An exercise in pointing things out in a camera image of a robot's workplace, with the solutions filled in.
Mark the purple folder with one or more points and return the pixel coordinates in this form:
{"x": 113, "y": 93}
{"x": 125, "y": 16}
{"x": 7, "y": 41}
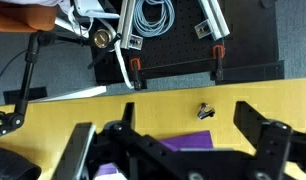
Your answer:
{"x": 198, "y": 140}

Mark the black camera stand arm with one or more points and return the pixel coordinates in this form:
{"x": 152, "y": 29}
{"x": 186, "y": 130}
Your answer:
{"x": 12, "y": 121}

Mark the brass round knob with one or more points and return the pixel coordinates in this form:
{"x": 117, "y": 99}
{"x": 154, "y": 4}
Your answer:
{"x": 102, "y": 39}

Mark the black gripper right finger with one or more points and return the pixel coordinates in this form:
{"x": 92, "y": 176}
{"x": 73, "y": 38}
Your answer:
{"x": 270, "y": 138}

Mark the aluminium profile rail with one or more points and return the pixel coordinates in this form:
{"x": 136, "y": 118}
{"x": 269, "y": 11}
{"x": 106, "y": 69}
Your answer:
{"x": 214, "y": 23}
{"x": 125, "y": 27}

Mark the orange black clamp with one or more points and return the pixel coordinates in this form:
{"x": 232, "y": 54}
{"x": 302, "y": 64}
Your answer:
{"x": 218, "y": 55}
{"x": 136, "y": 67}

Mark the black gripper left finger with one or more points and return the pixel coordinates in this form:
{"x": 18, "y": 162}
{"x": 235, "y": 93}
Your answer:
{"x": 72, "y": 164}

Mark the black perforated board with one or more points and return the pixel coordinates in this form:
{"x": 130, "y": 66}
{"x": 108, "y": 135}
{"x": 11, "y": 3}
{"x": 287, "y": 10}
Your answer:
{"x": 251, "y": 48}

